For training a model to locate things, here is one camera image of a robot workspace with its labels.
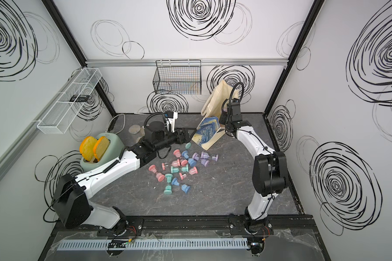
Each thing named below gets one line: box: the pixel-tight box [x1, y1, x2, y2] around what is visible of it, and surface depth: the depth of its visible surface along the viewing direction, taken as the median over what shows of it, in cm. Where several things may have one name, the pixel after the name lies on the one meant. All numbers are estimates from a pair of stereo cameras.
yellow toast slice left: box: [79, 135, 98, 162], surface depth 79 cm
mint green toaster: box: [80, 132, 125, 173], surface depth 82 cm
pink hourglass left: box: [148, 164, 165, 183], surface depth 89 cm
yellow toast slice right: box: [93, 135, 110, 162], surface depth 79 cm
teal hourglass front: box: [163, 173, 173, 195], surface depth 86 cm
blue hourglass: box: [181, 183, 191, 194], surface depth 84 cm
